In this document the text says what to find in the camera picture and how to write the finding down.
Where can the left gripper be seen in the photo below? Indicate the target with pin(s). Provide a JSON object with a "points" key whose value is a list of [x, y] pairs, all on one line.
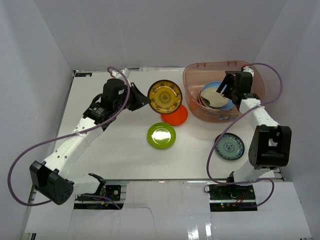
{"points": [[133, 96]]}

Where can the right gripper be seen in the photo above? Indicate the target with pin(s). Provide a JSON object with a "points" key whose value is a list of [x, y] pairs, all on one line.
{"points": [[226, 91]]}

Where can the light blue plate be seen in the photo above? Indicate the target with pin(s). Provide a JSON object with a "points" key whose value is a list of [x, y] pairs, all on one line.
{"points": [[216, 84]]}

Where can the cream brown glossy plate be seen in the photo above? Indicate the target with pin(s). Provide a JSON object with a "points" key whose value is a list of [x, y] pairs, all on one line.
{"points": [[212, 98]]}

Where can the yellow brown patterned plate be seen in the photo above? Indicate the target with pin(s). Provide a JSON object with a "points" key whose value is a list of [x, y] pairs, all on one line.
{"points": [[165, 97]]}

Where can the red teal floral plate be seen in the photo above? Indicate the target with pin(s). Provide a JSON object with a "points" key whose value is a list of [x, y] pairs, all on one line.
{"points": [[200, 98]]}

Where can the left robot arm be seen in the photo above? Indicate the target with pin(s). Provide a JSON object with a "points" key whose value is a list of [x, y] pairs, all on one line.
{"points": [[49, 177]]}

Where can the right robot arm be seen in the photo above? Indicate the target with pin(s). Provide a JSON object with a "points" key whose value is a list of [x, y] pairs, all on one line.
{"points": [[271, 142]]}

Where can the translucent pink plastic bin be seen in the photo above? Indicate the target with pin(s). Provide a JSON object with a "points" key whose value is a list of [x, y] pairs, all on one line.
{"points": [[196, 76]]}

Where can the lime green plate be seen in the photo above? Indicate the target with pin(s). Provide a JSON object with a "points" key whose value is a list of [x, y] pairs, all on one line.
{"points": [[161, 135]]}

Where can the orange plate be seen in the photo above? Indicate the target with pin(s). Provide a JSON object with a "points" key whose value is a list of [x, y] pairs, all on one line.
{"points": [[177, 118]]}

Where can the small black label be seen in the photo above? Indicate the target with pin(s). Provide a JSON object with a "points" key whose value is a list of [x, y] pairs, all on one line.
{"points": [[83, 74]]}

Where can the blue white porcelain plate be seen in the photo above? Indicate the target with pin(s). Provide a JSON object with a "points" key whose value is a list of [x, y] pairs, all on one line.
{"points": [[230, 147]]}

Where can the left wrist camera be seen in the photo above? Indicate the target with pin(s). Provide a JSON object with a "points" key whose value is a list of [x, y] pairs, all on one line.
{"points": [[117, 74]]}

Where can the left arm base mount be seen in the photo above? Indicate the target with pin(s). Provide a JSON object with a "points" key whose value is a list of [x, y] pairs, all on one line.
{"points": [[107, 198]]}

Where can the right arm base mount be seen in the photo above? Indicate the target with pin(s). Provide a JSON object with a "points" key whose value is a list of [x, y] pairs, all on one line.
{"points": [[231, 198]]}

